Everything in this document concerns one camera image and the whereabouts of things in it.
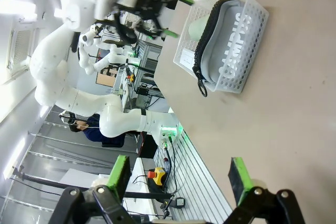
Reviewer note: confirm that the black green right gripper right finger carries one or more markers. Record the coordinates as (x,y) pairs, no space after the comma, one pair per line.
(240,182)

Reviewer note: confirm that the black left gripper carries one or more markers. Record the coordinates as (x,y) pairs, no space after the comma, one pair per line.
(155,1)

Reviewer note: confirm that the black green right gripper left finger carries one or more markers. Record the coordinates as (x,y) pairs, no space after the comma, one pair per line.
(119,176)

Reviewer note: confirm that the pale green plastic cup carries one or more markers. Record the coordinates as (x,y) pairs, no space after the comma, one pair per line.
(198,28)

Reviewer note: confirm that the white rectangular box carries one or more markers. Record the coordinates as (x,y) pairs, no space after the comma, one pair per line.
(187,57)

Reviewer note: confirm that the grey pencil case black zipper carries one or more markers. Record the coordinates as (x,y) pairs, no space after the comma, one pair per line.
(223,43)

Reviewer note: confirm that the small white background robot arm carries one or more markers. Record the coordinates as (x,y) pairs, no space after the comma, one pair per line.
(97,64)

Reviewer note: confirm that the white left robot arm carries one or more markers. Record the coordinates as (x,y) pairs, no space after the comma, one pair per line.
(52,64)

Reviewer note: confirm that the white perforated plastic basket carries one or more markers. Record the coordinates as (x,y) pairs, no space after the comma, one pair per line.
(252,51)

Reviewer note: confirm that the yellow red emergency stop box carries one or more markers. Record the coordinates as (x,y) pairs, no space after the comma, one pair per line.
(157,175)

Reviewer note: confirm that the seated person in dark blue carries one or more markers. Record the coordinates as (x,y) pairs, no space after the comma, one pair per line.
(90,129)

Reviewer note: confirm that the black handheld device with display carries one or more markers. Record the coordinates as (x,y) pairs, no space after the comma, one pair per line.
(180,202)

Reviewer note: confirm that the ceiling air vent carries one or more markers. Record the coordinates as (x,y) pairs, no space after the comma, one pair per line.
(21,48)

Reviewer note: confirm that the aluminium profile table frame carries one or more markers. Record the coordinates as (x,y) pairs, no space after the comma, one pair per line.
(194,182)

